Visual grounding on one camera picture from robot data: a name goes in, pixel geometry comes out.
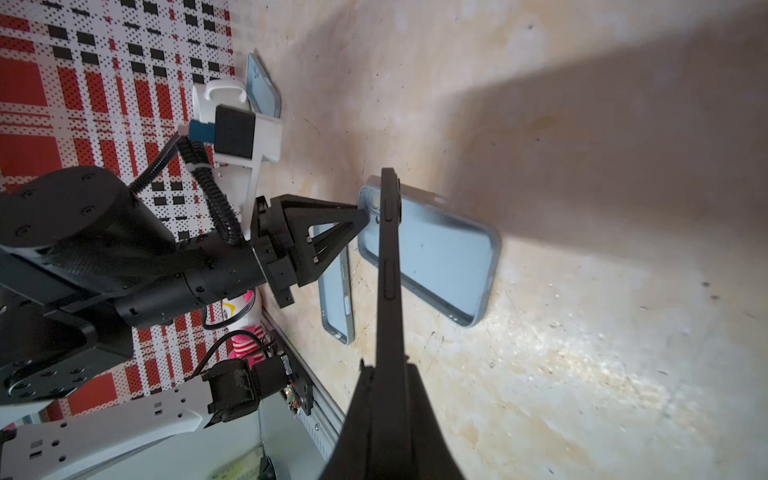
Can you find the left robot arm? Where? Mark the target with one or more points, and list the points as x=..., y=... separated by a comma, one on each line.
x=85, y=263

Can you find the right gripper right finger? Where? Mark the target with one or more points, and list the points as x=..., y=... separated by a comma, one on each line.
x=431, y=456

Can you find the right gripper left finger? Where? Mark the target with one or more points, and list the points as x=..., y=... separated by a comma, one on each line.
x=349, y=459

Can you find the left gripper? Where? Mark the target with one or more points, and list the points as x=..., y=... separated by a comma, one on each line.
x=296, y=238

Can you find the blue case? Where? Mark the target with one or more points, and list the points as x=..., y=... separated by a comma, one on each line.
x=262, y=93
x=446, y=260

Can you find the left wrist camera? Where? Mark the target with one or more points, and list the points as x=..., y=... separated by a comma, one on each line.
x=238, y=137

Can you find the pink plush toy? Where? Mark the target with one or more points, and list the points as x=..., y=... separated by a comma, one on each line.
x=242, y=345

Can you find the black phone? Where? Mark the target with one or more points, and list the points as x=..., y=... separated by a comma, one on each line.
x=389, y=288

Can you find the light blue cased phone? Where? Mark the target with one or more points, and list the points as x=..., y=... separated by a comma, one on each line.
x=337, y=317

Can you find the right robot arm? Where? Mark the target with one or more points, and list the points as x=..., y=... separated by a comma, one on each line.
x=67, y=448

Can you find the white ceramic mug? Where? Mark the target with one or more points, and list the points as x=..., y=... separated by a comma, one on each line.
x=207, y=97

